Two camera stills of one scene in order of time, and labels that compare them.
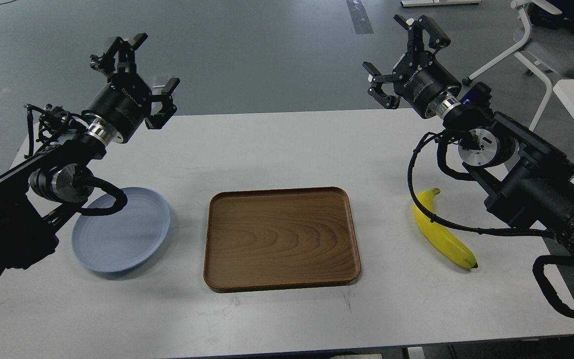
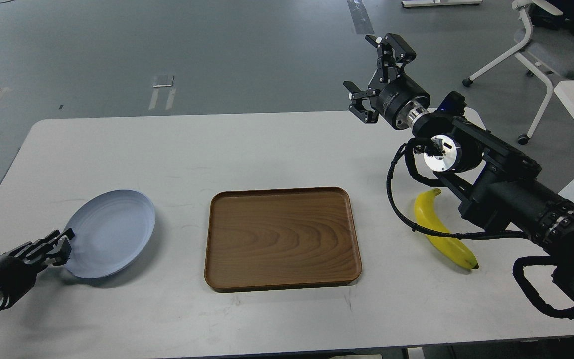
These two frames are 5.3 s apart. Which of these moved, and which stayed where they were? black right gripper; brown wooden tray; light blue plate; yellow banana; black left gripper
Moved: black left gripper; black right gripper; light blue plate
Stayed: yellow banana; brown wooden tray
